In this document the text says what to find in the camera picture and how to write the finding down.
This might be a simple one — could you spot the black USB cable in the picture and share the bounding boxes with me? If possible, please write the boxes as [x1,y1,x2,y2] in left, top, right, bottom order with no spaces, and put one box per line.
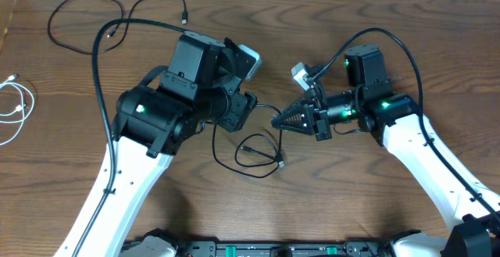
[211,103,286,180]

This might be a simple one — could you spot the white USB cable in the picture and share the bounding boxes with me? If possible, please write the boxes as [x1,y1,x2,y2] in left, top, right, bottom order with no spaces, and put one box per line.
[0,73,36,148]

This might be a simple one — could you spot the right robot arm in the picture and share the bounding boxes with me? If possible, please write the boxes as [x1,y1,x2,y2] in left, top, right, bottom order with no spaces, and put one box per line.
[271,45,499,256]

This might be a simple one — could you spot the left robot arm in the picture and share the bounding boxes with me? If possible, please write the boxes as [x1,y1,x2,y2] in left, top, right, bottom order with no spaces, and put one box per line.
[56,31,262,256]

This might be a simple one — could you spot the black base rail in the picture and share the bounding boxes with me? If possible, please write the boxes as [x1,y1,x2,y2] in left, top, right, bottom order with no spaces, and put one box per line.
[120,228,395,257]

